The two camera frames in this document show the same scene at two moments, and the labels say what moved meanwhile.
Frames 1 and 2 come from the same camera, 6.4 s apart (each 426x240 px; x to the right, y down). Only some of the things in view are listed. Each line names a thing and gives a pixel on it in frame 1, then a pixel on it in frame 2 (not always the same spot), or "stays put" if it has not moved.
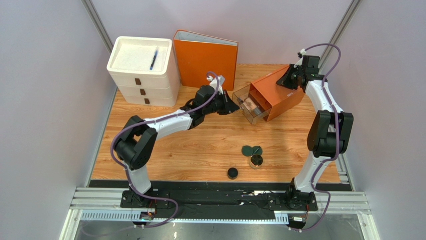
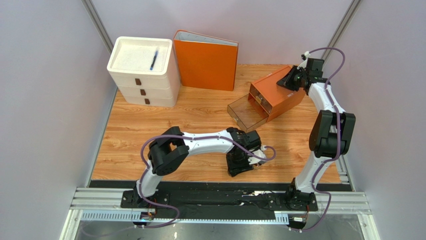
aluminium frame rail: [105, 205] stays put
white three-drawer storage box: [146, 70] stays put
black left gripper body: [219, 104] → [238, 163]
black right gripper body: [292, 78] stays put
